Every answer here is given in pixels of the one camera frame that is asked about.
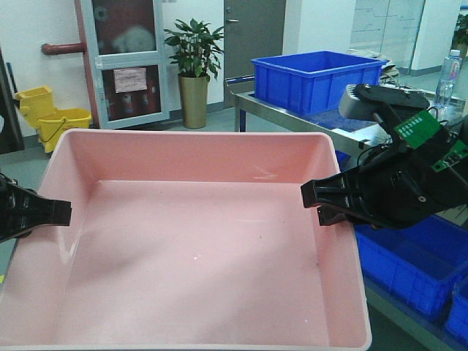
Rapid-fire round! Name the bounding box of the blue crate lower shelf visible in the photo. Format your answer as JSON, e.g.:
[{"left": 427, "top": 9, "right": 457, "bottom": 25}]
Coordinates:
[{"left": 355, "top": 216, "right": 467, "bottom": 321}]

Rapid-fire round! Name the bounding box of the yellow mop bucket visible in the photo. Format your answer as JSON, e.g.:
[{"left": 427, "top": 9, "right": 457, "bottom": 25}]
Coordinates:
[{"left": 15, "top": 86, "right": 92, "bottom": 154}]

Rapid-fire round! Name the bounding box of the plant in gold pot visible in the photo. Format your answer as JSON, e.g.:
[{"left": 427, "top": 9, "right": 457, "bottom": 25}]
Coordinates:
[{"left": 165, "top": 18, "right": 224, "bottom": 129}]

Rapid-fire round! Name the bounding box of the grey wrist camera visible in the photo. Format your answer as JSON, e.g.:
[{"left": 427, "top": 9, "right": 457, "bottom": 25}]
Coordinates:
[{"left": 339, "top": 83, "right": 430, "bottom": 121}]

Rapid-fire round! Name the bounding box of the pink plastic bin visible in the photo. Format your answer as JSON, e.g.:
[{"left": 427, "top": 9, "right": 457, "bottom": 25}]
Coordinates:
[{"left": 1, "top": 129, "right": 371, "bottom": 350}]

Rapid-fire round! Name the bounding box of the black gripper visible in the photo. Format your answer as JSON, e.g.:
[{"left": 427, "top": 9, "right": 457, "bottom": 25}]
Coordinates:
[{"left": 301, "top": 144, "right": 467, "bottom": 229}]

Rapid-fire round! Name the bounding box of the fire hose cabinet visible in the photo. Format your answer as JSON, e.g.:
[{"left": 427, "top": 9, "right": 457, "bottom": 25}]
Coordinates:
[{"left": 75, "top": 1, "right": 169, "bottom": 129}]

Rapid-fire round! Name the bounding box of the grey door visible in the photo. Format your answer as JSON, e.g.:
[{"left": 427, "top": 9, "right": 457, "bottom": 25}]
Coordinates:
[{"left": 223, "top": 0, "right": 287, "bottom": 109}]

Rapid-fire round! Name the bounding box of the green circuit board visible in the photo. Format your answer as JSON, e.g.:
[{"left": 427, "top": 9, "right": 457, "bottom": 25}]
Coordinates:
[{"left": 393, "top": 110, "right": 467, "bottom": 173}]

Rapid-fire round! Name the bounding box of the clear water bottle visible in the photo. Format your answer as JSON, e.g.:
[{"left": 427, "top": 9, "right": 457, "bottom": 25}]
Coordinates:
[{"left": 434, "top": 49, "right": 462, "bottom": 108}]

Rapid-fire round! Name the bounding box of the blue plastic crate on table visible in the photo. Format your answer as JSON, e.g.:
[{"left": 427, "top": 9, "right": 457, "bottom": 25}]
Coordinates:
[{"left": 252, "top": 51, "right": 387, "bottom": 116}]

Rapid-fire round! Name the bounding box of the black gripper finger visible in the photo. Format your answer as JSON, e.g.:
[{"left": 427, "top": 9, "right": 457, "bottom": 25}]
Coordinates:
[{"left": 1, "top": 173, "right": 72, "bottom": 241}]

